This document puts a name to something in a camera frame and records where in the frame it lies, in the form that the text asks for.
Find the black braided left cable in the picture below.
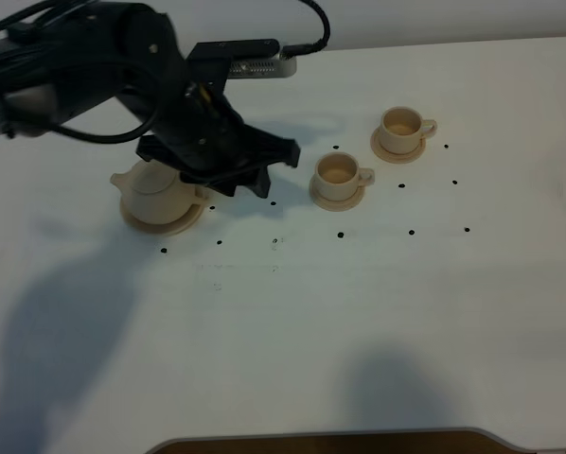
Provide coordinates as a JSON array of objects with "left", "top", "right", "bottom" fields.
[{"left": 0, "top": 0, "right": 331, "bottom": 146}]

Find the beige cup saucer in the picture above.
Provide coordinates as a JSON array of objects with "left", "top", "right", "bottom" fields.
[
  {"left": 370, "top": 129, "right": 426, "bottom": 165},
  {"left": 309, "top": 177, "right": 365, "bottom": 212}
]

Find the beige teacup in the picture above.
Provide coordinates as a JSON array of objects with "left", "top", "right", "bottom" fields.
[
  {"left": 311, "top": 152, "right": 375, "bottom": 202},
  {"left": 378, "top": 107, "right": 438, "bottom": 155}
]

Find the far beige teacup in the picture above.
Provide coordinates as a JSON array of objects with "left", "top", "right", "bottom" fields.
[{"left": 378, "top": 107, "right": 438, "bottom": 155}]

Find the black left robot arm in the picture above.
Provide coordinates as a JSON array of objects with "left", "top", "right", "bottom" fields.
[{"left": 0, "top": 1, "right": 300, "bottom": 198}]

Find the near beige teacup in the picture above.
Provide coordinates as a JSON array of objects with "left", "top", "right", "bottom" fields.
[{"left": 311, "top": 152, "right": 375, "bottom": 202}]

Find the beige teapot with lid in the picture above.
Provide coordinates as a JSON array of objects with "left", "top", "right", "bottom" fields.
[{"left": 110, "top": 161, "right": 207, "bottom": 224}]

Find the far beige cup saucer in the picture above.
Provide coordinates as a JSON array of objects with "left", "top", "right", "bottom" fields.
[{"left": 370, "top": 129, "right": 426, "bottom": 165}]

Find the beige teapot saucer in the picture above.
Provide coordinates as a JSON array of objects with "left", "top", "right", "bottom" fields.
[{"left": 119, "top": 200, "right": 204, "bottom": 236}]

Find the near beige cup saucer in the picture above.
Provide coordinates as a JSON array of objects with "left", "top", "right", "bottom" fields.
[{"left": 309, "top": 177, "right": 365, "bottom": 212}]

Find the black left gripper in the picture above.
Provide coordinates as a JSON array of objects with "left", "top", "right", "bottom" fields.
[{"left": 136, "top": 83, "right": 301, "bottom": 199}]

